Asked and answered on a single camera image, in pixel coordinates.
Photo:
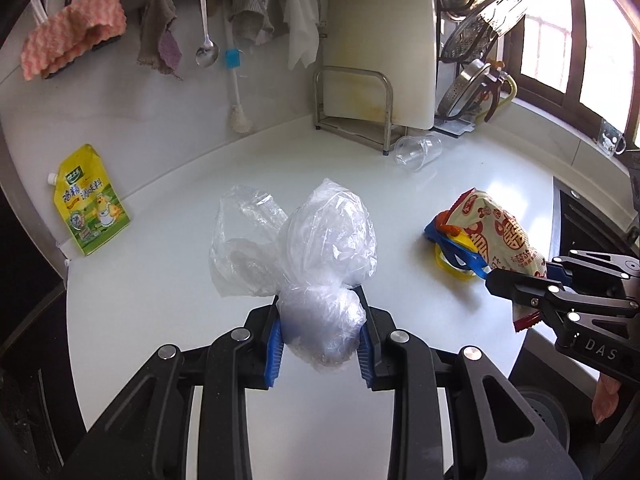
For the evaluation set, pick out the yellow seasoning pouch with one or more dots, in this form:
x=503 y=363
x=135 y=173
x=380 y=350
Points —
x=90 y=200

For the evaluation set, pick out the white hanging cloth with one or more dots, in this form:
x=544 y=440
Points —
x=302 y=25

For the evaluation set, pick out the clear plastic bag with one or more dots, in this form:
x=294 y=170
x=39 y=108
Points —
x=325 y=240

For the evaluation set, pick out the black lid rack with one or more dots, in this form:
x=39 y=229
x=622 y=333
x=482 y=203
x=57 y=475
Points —
x=452 y=127

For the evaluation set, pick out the black sink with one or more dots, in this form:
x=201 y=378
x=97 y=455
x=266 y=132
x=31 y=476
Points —
x=585 y=220

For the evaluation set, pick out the metal spoon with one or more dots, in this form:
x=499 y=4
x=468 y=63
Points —
x=206 y=52

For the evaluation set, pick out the clear plastic cup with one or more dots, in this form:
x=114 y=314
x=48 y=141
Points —
x=417 y=152

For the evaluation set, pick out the blue plastic toy piece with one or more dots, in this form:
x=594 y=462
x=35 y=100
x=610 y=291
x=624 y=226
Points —
x=462 y=255

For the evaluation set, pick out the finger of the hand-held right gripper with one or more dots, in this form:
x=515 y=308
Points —
x=515 y=287
x=560 y=270

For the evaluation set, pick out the purple hanging cloth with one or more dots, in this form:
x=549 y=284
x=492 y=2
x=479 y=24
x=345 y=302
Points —
x=170 y=52

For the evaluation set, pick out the pink wavy cloth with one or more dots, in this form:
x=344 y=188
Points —
x=75 y=25

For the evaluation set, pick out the brown hanging cloth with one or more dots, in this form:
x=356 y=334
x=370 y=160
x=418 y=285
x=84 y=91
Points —
x=155 y=25

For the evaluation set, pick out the bundle of white chopsticks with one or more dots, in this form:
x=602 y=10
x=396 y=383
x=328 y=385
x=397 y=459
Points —
x=40 y=10

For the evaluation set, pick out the printed snack bag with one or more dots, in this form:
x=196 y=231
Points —
x=500 y=230

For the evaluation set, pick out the printed glass mug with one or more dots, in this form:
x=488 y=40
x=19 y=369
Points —
x=611 y=140

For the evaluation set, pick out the orange plastic piece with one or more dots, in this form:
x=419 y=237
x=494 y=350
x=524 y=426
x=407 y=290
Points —
x=445 y=227

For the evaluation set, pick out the white cutting board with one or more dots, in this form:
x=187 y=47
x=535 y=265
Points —
x=380 y=35

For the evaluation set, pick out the brown window frame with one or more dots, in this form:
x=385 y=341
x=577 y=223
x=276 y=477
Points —
x=570 y=20

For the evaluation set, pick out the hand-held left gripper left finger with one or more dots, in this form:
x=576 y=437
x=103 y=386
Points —
x=272 y=355

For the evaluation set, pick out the white bottle brush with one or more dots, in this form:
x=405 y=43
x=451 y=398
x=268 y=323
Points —
x=240 y=117

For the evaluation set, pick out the metal cutting board rack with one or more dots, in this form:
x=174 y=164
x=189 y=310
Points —
x=350 y=127

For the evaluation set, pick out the person's right hand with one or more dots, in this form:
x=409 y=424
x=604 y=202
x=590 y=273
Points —
x=606 y=400

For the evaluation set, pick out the grey hanging cloth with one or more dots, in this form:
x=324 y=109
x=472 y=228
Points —
x=247 y=10

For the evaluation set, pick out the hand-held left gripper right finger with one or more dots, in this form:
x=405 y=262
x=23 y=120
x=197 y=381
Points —
x=365 y=360

